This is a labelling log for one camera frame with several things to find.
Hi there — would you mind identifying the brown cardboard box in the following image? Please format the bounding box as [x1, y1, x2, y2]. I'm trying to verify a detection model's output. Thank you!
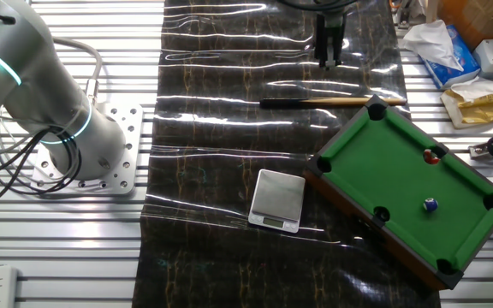
[437, 0, 493, 49]

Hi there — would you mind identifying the wooden pool cue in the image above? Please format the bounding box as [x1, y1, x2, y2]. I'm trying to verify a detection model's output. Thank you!
[258, 96, 408, 110]

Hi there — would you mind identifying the mini green pool table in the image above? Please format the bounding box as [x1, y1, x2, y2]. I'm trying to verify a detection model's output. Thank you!
[304, 94, 493, 292]

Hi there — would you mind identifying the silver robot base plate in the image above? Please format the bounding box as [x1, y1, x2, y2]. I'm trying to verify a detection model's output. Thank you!
[30, 102, 145, 198]

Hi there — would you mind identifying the looped black cable bundle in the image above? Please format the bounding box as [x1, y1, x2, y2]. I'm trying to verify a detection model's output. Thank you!
[0, 115, 83, 215]

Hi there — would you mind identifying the silver digital scale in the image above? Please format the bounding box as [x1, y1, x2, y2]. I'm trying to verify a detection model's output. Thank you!
[247, 169, 306, 234]

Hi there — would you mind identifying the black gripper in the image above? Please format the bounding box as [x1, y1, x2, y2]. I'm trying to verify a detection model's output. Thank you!
[314, 12, 347, 69]

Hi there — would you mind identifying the yellow paper bag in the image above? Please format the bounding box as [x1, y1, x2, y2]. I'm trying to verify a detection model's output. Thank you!
[440, 75, 493, 130]

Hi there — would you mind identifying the black marble pattern mat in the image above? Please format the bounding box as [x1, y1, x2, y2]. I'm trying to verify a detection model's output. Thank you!
[131, 0, 443, 308]

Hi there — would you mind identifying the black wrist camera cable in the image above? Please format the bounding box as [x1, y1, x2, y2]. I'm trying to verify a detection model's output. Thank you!
[276, 0, 359, 13]

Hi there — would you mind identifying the blue tissue pack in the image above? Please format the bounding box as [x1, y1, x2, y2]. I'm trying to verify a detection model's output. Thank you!
[401, 19, 482, 91]

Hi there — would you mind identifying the red and yellow pool ball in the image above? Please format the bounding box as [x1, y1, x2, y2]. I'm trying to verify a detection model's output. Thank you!
[423, 148, 441, 166]

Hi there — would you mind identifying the thick grey cable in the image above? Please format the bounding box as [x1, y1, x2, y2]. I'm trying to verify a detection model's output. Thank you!
[51, 36, 104, 106]

